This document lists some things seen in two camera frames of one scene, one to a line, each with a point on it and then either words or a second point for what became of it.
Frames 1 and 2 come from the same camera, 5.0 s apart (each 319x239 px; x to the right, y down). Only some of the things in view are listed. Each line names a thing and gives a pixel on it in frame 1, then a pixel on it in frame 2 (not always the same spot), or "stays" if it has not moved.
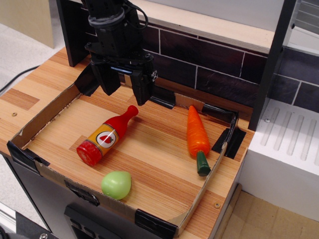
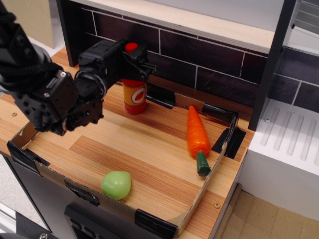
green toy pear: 116,184 stays
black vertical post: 278,40 stays
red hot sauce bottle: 90,153 → 134,89
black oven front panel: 89,221 stays
